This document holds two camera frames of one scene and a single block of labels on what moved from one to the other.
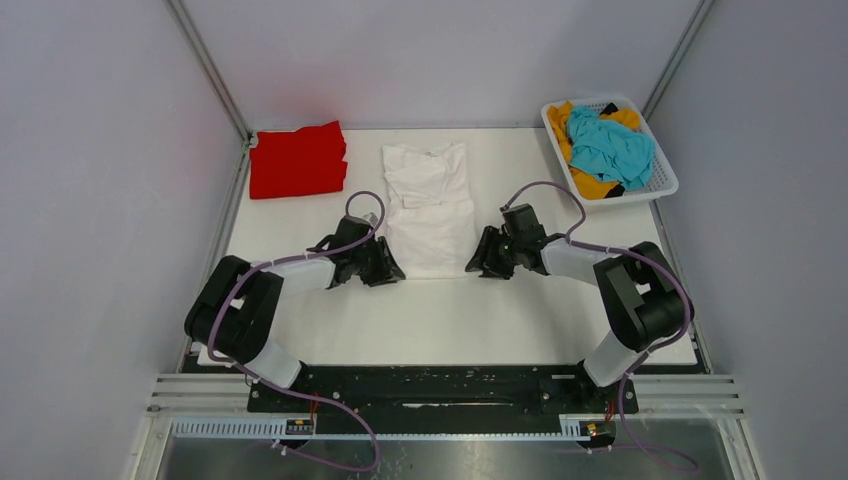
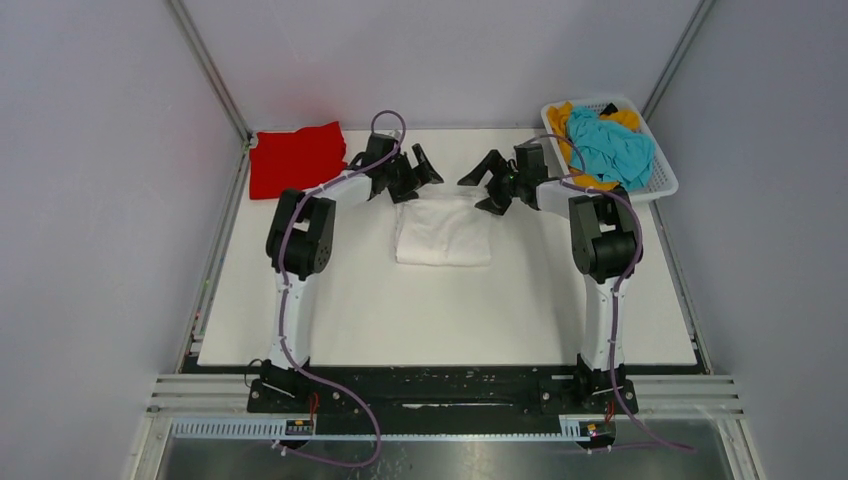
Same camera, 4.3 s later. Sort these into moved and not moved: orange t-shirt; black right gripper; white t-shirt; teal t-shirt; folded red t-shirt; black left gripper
Moved: white t-shirt; black right gripper; black left gripper
Not moved: orange t-shirt; folded red t-shirt; teal t-shirt
